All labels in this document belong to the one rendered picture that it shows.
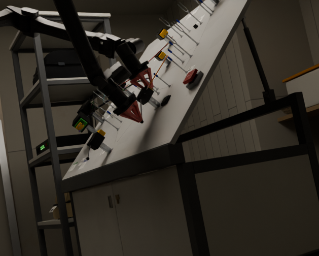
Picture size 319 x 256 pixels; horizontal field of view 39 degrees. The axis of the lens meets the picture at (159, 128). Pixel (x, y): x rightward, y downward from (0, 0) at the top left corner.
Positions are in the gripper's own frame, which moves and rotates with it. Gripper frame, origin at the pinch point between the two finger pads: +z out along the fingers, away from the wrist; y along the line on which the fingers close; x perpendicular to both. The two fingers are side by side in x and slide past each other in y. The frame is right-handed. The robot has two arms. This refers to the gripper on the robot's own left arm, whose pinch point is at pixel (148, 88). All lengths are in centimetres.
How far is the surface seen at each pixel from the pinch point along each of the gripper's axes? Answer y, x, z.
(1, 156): 249, -28, -33
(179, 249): -12, 38, 51
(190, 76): -26.9, 4.1, 5.9
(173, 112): -18.1, 11.9, 12.9
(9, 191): 247, -15, -4
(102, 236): 56, 27, 43
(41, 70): 87, -15, -46
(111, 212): 39, 24, 35
